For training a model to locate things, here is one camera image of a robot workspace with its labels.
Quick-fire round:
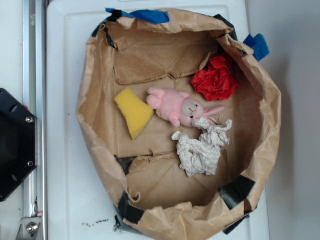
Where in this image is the blue tape right piece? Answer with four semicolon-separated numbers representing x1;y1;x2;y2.
243;33;270;62

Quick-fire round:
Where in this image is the metal corner bracket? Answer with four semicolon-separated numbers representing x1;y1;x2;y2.
16;217;44;240

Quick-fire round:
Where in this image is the brown paper bag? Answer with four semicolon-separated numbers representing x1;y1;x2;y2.
77;9;281;240

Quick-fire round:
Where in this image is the blue tape top piece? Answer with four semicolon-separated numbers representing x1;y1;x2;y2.
105;8;170;24

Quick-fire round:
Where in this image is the crumpled red paper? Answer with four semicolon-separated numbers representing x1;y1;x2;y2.
190;52;241;101

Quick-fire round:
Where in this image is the white paper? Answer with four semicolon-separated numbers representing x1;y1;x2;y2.
171;117;233;178

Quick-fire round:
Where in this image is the pink plush bunny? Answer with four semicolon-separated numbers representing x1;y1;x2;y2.
146;87;226;128

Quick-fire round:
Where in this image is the blue tape piece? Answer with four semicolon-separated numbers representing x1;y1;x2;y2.
105;8;170;24
243;33;270;62

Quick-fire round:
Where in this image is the yellow sponge wedge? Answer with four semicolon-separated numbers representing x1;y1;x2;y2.
114;88;154;140

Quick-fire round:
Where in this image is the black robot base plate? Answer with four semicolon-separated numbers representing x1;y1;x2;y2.
0;88;37;202

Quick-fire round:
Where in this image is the aluminium frame rail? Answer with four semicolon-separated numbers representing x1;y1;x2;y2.
22;0;50;240

